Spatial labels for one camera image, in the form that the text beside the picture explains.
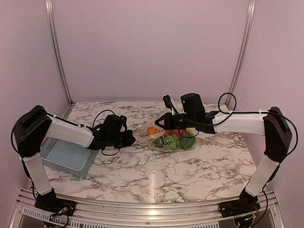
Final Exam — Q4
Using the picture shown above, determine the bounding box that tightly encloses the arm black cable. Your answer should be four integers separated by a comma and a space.
10, 109, 126, 156
170, 92, 299, 157

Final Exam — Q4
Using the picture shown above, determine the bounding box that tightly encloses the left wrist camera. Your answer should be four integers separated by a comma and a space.
120, 115, 127, 130

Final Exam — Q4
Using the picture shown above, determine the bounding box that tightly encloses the pink red fake fruit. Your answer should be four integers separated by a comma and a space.
164, 130, 184, 138

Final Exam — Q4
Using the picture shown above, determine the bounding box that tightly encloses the right aluminium frame post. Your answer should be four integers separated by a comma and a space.
228, 0, 256, 94

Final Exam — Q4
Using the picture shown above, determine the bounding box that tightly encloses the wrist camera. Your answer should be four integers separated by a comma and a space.
120, 115, 127, 130
162, 95, 179, 115

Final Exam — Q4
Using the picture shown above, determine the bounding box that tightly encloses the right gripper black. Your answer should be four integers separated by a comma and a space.
155, 112, 196, 130

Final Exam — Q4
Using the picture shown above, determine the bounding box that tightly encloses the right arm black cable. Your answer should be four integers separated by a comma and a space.
170, 92, 299, 157

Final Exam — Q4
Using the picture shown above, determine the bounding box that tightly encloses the front aluminium rail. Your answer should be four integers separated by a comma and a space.
8, 189, 285, 228

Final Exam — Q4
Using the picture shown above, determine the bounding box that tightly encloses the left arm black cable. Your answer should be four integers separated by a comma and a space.
10, 109, 126, 156

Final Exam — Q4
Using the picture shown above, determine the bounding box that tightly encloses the aluminium frame post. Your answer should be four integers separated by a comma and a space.
228, 0, 256, 94
45, 0, 73, 106

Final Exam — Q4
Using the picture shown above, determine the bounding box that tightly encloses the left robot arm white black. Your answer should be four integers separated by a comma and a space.
10, 105, 135, 211

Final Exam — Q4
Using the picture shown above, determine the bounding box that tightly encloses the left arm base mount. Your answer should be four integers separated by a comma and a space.
33, 189, 76, 217

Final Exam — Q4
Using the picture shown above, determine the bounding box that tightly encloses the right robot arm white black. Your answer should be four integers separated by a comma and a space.
155, 93, 294, 213

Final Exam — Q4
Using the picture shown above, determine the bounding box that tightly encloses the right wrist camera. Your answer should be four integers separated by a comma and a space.
162, 95, 179, 115

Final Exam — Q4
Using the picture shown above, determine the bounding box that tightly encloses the fake orange fruit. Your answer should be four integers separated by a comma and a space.
147, 127, 157, 136

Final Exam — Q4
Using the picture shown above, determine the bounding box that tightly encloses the clear zip top bag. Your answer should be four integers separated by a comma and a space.
137, 120, 196, 152

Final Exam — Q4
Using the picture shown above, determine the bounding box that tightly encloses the dark green fake vegetable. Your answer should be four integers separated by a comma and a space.
178, 132, 196, 150

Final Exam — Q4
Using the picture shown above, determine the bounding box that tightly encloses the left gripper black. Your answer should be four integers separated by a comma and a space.
107, 130, 135, 149

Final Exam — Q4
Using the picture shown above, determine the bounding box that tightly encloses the light green fake fruit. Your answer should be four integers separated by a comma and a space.
165, 135, 181, 151

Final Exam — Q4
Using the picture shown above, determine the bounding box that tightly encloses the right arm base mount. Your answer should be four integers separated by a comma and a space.
218, 189, 260, 218

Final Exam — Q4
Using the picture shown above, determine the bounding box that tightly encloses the yellow fake banana bunch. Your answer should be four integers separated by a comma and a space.
186, 128, 194, 134

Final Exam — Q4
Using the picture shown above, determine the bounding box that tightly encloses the left aluminium frame post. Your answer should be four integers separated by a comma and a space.
45, 0, 73, 106

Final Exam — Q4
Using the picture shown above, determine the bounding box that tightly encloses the light blue plastic basket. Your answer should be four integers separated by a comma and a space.
40, 138, 98, 178

